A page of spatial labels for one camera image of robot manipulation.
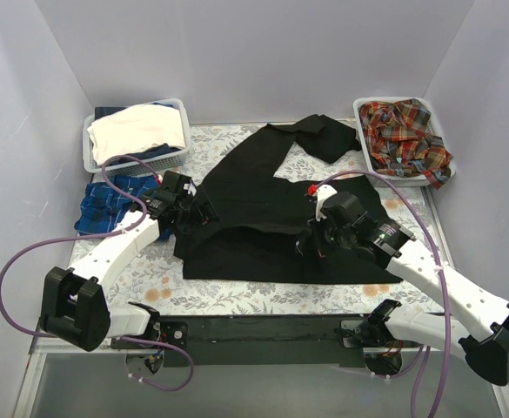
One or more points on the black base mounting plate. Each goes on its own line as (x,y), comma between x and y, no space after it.
(249,340)

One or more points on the black long sleeve shirt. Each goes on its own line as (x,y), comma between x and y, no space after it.
(260,217)

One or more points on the floral patterned table mat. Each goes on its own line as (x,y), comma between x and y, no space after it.
(154,277)

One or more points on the red plaid shirt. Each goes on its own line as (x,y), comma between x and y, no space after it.
(404,139)

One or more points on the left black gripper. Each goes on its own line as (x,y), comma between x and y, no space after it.
(197,209)

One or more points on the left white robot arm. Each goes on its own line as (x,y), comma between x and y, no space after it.
(74,305)

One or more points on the cream white folded shirt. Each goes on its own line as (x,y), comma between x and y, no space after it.
(134,130)

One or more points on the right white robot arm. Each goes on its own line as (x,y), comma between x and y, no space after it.
(475,323)

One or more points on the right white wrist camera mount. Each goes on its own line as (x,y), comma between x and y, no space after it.
(320,194)

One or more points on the folded black shirt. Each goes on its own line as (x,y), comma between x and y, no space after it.
(326,138)

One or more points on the right white plastic basket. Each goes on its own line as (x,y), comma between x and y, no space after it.
(399,176)

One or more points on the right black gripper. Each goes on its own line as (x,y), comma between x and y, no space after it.
(316,238)

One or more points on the blue plaid shirt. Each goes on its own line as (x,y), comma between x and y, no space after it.
(102,209)

